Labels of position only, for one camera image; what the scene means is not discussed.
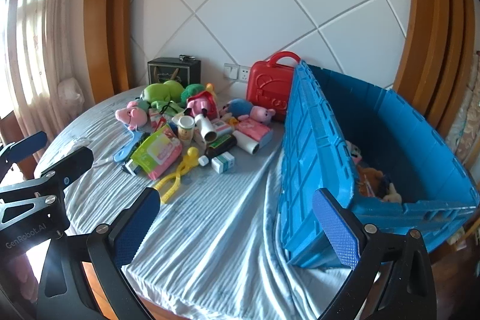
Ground blue plastic storage crate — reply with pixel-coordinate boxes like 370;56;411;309
278;62;479;268

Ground white curtain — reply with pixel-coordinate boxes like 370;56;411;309
1;0;93;142

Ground pink tissue pack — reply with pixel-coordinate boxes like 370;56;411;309
235;118;273;148

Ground light green frog plush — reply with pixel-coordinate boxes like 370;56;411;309
141;80;185;115

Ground blue brush with bristles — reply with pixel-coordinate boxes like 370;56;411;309
113;129;150;176

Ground pink green wet wipes pack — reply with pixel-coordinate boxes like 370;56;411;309
131;124;182;180

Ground pink white medicine box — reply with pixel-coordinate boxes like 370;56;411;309
211;119;233;140

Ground brown bottle green label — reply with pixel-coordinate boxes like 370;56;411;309
198;134;237;166

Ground pink pig plush green shirt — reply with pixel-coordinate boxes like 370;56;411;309
115;98;150;131

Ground wall switch plate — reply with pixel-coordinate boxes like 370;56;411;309
223;63;239;80

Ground yellow duck snowball clamp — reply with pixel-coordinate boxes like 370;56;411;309
154;147;199;204

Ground white teal medicine box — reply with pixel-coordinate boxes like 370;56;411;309
211;152;235;174

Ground red toy suitcase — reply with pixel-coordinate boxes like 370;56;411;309
246;51;301;122

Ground blue bodied pig plush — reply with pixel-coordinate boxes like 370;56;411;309
220;98;276;125

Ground black gift box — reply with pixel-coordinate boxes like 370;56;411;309
147;54;201;87

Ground white plastic bag roll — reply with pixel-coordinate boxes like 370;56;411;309
233;130;260;155

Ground white jar green label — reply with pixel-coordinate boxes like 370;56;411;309
177;115;195;146

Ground red hooded pink plush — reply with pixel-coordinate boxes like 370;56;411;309
185;90;218;120

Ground white paper roll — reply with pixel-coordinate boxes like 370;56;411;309
194;114;217;144

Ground dark green plush toy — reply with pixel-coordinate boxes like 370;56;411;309
181;84;205;107

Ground wall power socket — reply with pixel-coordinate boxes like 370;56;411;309
238;66;251;83

